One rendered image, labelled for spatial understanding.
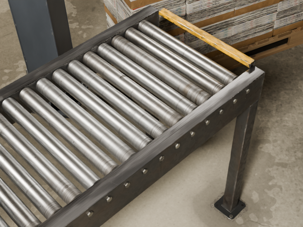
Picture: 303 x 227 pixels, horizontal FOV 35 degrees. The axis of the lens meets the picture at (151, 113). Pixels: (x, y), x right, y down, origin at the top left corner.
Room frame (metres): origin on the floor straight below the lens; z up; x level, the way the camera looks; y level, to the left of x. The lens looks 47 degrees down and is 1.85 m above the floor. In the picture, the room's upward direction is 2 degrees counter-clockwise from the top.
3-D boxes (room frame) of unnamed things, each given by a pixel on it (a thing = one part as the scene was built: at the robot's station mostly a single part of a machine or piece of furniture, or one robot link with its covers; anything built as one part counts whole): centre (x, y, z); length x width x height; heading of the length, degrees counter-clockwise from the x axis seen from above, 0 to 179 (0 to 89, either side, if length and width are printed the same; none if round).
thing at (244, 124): (1.16, -0.34, 0.34); 0.06 x 0.06 x 0.68; 42
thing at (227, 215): (1.16, -0.34, 0.01); 0.14 x 0.13 x 0.01; 42
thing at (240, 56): (1.35, -0.19, 0.81); 0.43 x 0.03 x 0.02; 42
